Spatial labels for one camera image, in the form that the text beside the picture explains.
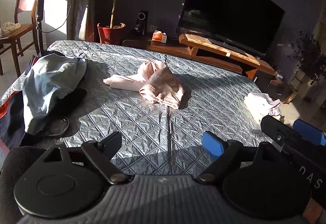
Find pale lavender garment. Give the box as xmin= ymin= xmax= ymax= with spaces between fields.
xmin=267 ymin=101 xmax=282 ymax=118

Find dried purple flowers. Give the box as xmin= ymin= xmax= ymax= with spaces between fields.
xmin=288 ymin=31 xmax=326 ymax=84

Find black cylindrical speaker device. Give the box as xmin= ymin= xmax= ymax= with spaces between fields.
xmin=134 ymin=10 xmax=149 ymax=36

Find grey quilted bedspread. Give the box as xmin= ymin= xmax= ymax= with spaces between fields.
xmin=0 ymin=40 xmax=283 ymax=176

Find white sneaker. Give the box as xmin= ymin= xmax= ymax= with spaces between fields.
xmin=0 ymin=21 xmax=21 ymax=37

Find red plant pot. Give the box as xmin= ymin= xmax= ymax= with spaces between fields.
xmin=97 ymin=23 xmax=126 ymax=45

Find clear round ring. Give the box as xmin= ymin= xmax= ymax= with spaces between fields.
xmin=47 ymin=116 xmax=70 ymax=137

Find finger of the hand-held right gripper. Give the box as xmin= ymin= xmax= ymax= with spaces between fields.
xmin=293 ymin=119 xmax=326 ymax=147
xmin=260 ymin=115 xmax=310 ymax=153

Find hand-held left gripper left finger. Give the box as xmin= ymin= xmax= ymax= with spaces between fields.
xmin=41 ymin=131 xmax=130 ymax=185

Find orange tissue box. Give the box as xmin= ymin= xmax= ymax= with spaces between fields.
xmin=152 ymin=31 xmax=168 ymax=43

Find pink pants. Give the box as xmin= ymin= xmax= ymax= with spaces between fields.
xmin=103 ymin=60 xmax=185 ymax=109

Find small wooden side table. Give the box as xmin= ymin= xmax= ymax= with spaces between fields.
xmin=265 ymin=79 xmax=294 ymax=103

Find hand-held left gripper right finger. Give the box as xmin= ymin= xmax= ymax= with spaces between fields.
xmin=197 ymin=131 xmax=286 ymax=185

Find navy garment with orange trim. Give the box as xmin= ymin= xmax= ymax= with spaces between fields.
xmin=0 ymin=89 xmax=33 ymax=151

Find dark cabinet box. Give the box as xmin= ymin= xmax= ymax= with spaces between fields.
xmin=255 ymin=70 xmax=278 ymax=92

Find light blue garment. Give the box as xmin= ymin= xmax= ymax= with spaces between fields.
xmin=22 ymin=55 xmax=88 ymax=135

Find black flat screen television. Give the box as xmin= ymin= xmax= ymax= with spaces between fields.
xmin=177 ymin=0 xmax=286 ymax=58

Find wooden television stand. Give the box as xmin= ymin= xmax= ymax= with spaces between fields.
xmin=122 ymin=33 xmax=277 ymax=92

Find person's right forearm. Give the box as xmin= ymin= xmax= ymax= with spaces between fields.
xmin=303 ymin=199 xmax=326 ymax=224

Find woven basket vase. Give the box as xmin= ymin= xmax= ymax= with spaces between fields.
xmin=294 ymin=65 xmax=310 ymax=83

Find beige curtain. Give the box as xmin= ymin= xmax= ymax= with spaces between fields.
xmin=67 ymin=0 xmax=96 ymax=41

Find white folded garment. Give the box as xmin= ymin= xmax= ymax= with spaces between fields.
xmin=244 ymin=92 xmax=282 ymax=120

